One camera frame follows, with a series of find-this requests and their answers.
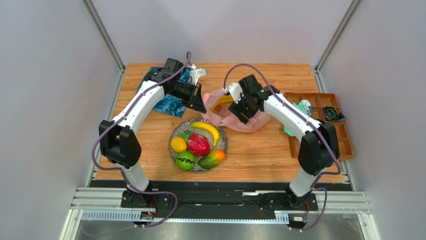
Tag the yellow fake lemon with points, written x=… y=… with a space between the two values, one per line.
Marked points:
x=178 y=144

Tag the fake mango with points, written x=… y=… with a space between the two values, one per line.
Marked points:
x=212 y=159

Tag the brown compartment tray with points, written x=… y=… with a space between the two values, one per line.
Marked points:
x=318 y=101

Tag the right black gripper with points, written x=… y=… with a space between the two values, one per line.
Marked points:
x=242 y=111

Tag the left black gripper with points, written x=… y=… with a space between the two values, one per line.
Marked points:
x=195 y=100

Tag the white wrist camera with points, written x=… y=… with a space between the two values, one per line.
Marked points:
x=196 y=73
x=235 y=91

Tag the dark striped sock roll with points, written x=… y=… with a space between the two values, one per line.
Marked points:
x=332 y=114

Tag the red fake dragon fruit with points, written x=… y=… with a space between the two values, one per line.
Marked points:
x=196 y=143

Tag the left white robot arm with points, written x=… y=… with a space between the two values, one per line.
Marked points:
x=118 y=137

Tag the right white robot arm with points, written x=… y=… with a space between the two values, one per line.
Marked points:
x=319 y=147

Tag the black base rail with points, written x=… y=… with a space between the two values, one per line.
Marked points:
x=218 y=200

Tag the blue patterned cloth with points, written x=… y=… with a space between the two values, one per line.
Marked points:
x=170 y=104

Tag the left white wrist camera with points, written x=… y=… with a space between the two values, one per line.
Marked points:
x=196 y=73

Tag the green white sock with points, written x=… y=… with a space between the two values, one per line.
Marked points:
x=305 y=107

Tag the yellow fake banana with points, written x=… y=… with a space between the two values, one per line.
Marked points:
x=223 y=100
x=209 y=128

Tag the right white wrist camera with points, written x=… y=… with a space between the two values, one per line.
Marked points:
x=235 y=91

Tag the pink plastic bag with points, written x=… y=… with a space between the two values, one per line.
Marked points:
x=222 y=117

